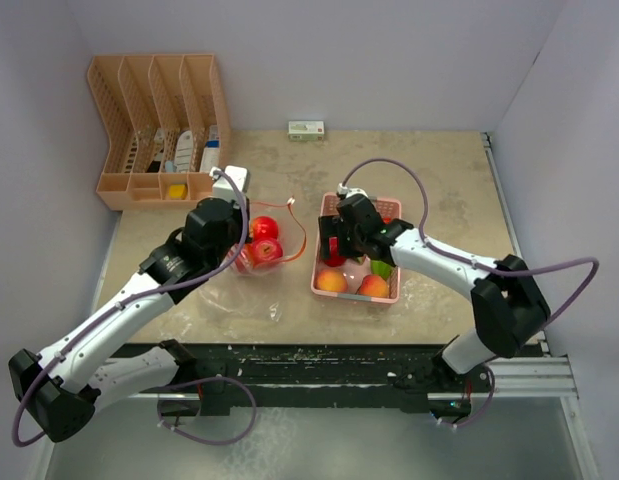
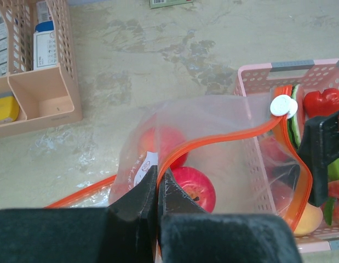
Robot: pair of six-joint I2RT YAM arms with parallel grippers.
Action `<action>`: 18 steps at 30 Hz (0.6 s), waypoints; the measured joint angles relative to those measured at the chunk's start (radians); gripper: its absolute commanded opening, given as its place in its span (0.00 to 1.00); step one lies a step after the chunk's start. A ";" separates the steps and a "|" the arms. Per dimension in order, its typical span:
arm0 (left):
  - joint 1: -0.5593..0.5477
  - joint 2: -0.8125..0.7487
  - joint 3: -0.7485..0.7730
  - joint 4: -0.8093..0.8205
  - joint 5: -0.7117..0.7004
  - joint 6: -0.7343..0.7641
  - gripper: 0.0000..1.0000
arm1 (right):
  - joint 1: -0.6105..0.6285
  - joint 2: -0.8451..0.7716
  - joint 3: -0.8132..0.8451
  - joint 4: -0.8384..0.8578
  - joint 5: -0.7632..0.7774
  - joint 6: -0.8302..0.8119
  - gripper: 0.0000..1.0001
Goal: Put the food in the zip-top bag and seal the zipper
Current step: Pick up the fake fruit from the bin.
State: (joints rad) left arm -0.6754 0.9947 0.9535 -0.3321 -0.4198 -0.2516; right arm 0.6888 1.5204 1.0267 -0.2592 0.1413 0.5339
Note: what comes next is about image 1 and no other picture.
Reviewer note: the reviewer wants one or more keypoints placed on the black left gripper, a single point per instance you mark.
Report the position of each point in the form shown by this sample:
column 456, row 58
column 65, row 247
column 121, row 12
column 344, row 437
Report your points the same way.
column 247, row 217

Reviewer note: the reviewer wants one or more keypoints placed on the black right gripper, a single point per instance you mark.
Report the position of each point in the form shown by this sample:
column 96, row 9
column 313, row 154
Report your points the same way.
column 333, row 225

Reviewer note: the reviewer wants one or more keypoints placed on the dark red round fruit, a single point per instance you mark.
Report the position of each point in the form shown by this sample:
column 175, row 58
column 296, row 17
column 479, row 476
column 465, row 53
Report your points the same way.
column 334, row 259

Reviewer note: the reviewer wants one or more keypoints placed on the red apple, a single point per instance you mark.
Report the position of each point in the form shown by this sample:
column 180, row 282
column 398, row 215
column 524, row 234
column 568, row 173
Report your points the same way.
column 265, row 251
column 264, row 227

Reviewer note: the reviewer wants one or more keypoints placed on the clear orange-zipper top bag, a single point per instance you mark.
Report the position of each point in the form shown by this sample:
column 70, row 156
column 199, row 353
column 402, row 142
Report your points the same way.
column 251, row 287

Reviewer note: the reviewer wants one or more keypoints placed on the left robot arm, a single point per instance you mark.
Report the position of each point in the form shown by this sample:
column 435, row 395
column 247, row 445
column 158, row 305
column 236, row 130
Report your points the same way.
column 62, row 387

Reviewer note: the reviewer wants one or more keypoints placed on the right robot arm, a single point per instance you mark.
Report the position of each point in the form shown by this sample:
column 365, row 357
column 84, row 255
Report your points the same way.
column 508, row 307

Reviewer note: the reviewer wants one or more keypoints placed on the yellow grey stamp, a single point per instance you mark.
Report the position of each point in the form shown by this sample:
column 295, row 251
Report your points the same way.
column 177, row 192

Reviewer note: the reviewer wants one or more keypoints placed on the pink perforated plastic basket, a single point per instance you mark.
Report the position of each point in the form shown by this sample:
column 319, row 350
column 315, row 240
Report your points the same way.
column 354, row 271

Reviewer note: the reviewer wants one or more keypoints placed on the blue white box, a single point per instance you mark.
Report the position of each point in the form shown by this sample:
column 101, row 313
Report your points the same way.
column 210, row 156

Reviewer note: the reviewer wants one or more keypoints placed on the white leaflet package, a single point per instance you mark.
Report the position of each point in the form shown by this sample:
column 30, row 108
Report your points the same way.
column 183, row 152

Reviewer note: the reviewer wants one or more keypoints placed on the green white small box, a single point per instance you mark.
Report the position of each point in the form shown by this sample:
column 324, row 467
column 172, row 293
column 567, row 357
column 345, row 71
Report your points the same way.
column 305, row 131

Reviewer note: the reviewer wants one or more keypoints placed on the peach plastic file organizer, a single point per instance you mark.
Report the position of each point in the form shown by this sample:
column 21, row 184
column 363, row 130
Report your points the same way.
column 145, row 102

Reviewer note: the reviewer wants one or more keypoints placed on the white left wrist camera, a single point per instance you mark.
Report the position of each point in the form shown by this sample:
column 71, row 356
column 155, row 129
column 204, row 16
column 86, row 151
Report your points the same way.
column 230, row 183

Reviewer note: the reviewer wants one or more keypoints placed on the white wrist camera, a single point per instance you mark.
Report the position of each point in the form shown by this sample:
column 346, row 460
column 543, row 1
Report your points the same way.
column 343, row 191
column 230, row 183

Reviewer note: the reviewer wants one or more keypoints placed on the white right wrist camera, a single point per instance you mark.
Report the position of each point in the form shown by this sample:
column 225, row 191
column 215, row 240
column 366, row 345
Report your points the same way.
column 343, row 191

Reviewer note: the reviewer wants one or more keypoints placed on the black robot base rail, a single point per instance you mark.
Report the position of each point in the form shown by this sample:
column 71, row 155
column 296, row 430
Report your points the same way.
column 404, row 377

